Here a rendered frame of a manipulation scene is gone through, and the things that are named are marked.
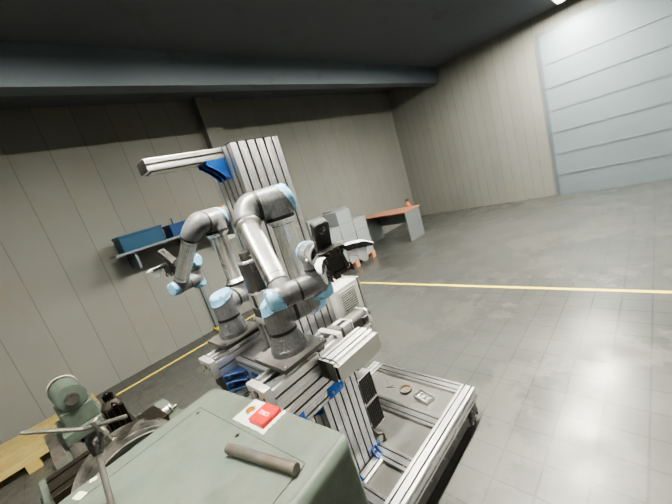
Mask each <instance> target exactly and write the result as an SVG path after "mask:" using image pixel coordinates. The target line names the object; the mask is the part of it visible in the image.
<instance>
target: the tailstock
mask: <svg viewBox="0 0 672 504"><path fill-rule="evenodd" d="M46 396H47V398H48V399H49V400H51V401H52V403H53V404H54V410H55V412H56V414H57V416H58V417H59V419H60V420H59V421H57V422H55V425H56V427H57V428H72V427H85V426H89V425H90V424H89V422H90V420H91V419H93V418H94V417H98V418H99V419H100V421H101V422H102V421H105V420H104V418H103V416H102V414H101V412H100V411H99V410H101V405H100V404H99V403H98V402H97V401H96V400H93V398H92V397H91V396H90V395H89V394H87V390H86V388H85V387H84V386H82V385H81V384H80V383H79V382H78V380H77V378H76V377H74V376H72V375H61V376H58V377H56V378H54V379H53V380H52V381H51V382H50V383H49V384H48V386H47V388H46ZM93 431H95V430H94V429H91V430H87V431H83V432H67V433H60V434H61V435H62V437H63V439H64V441H65V442H66V444H67V446H68V447H70V446H72V445H73V444H75V443H76V442H78V441H79V440H81V439H82V438H84V437H86V436H87V435H89V434H90V433H92V432H93Z"/></svg>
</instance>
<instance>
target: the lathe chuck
mask: <svg viewBox="0 0 672 504"><path fill-rule="evenodd" d="M166 422H168V420H166V419H162V418H156V420H149V421H147V420H146V421H145V419H144V418H143V419H139V420H136V421H133V422H130V423H128V424H126V425H124V426H122V427H120V428H118V429H116V430H115V431H113V432H112V433H111V434H109V435H110V436H111V437H115V436H117V438H116V440H115V441H114V442H113V443H111V444H110V445H108V446H106V447H105V444H106V440H105V439H104V452H103V453H102V455H103V457H104V456H105V455H106V454H107V453H108V452H109V451H110V450H111V449H112V448H113V447H115V446H116V445H117V444H118V443H120V442H121V441H122V440H124V439H125V438H127V437H128V436H130V435H132V434H134V433H136V432H138V431H140V430H143V429H145V428H149V427H152V426H158V425H164V424H165V423H166ZM96 466H97V462H96V459H95V457H93V456H92V455H91V454H89V455H88V456H87V458H86V459H85V461H84V462H83V464H82V465H81V467H80V469H79V471H78V473H77V475H76V477H75V480H74V483H73V486H72V490H71V493H73V492H74V491H75V490H77V489H78V488H79V487H81V486H82V485H83V484H85V483H86V481H87V479H88V478H89V476H90V474H91V473H92V471H93V470H94V468H95V467H96Z"/></svg>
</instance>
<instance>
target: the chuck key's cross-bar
mask: <svg viewBox="0 0 672 504"><path fill-rule="evenodd" d="M127 417H128V415H127V414H124V415H121V416H118V417H114V418H111V419H108V420H105V421H102V422H99V424H98V426H99V427H100V426H104V425H107V424H110V423H113V422H116V421H120V420H123V419H126V418H127ZM91 429H93V428H92V426H91V425H89V426H85V427H72V428H56V429H39V430H23V431H21V433H20V435H34V434H50V433H67V432H83V431H87V430H91Z"/></svg>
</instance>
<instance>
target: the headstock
mask: <svg viewBox="0 0 672 504"><path fill-rule="evenodd" d="M253 401H254V400H252V399H249V398H246V397H243V396H240V395H237V394H234V393H231V392H228V391H225V390H222V389H219V388H214V389H211V390H209V391H208V392H207V393H205V394H204V395H203V396H201V397H200V398H199V399H197V400H196V401H195V402H193V403H192V404H191V405H189V406H188V407H187V408H185V409H184V410H183V411H181V412H180V413H179V414H177V415H176V416H175V417H173V418H172V419H170V420H169V421H168V422H166V423H165V424H164V425H162V426H161V427H160V428H158V429H157V430H156V431H154V432H153V433H152V434H150V435H149V436H148V437H146V438H145V439H144V440H142V441H141V442H140V443H138V444H137V445H136V446H134V447H133V448H132V449H130V450H129V451H128V452H126V453H125V454H124V455H122V456H121V457H120V458H118V459H117V460H116V461H114V462H113V463H112V464H110V465H109V466H108V467H106V470H107V474H108V477H109V481H110V485H111V489H112V492H113V496H114V500H115V504H369V501H368V499H367V496H366V493H365V490H364V487H363V484H362V481H361V478H360V475H359V473H358V470H357V467H356V464H355V461H354V458H353V455H352V452H351V450H350V447H349V444H348V441H347V438H346V437H345V435H344V434H343V433H340V432H338V431H335V430H333V429H330V428H328V427H325V426H322V425H320V424H317V423H314V422H312V421H309V420H307V419H304V418H301V417H299V416H296V415H294V414H291V413H289V412H286V413H285V414H284V415H283V416H282V417H281V418H280V419H279V420H278V421H277V422H276V423H275V424H274V425H273V426H272V427H271V428H270V429H269V430H268V431H267V432H266V433H265V434H264V435H262V434H261V433H259V432H257V431H255V430H253V429H251V428H249V427H247V426H245V425H243V424H241V423H239V422H237V421H235V420H233V418H234V417H235V416H236V415H238V414H239V413H240V412H241V411H242V410H243V409H244V408H246V407H247V406H248V405H249V404H250V403H251V402H253ZM228 443H233V444H237V445H240V446H244V447H247V448H251V449H254V450H257V451H261V452H264V453H268V454H271V455H275V456H278V457H282V458H285V459H289V460H292V461H296V462H299V464H300V471H299V473H298V474H297V475H296V476H293V475H290V474H287V473H284V472H281V471H278V470H275V469H272V468H268V467H265V466H262V465H259V464H256V463H253V462H250V461H247V460H244V459H240V458H237V457H234V456H231V455H228V454H225V452H224V448H225V446H226V444H228ZM96 476H98V477H97V479H96V480H94V481H93V482H91V483H89V482H90V480H91V479H92V478H91V479H90V480H89V481H87V482H86V483H85V484H83V485H82V486H81V487H79V488H78V489H77V490H75V491H74V492H73V493H71V494H70V495H69V496H67V497H66V498H65V499H63V500H62V501H61V502H59V503H58V504H107V501H106V497H105V493H104V489H103V485H102V482H101V478H100V474H99V473H98V474H97V475H95V476H94V477H96ZM94 477H93V478H94ZM79 491H83V492H88V493H87V494H86V495H85V496H84V497H83V498H82V499H81V500H74V499H72V498H73V497H74V496H75V495H76V494H77V493H78V492H79Z"/></svg>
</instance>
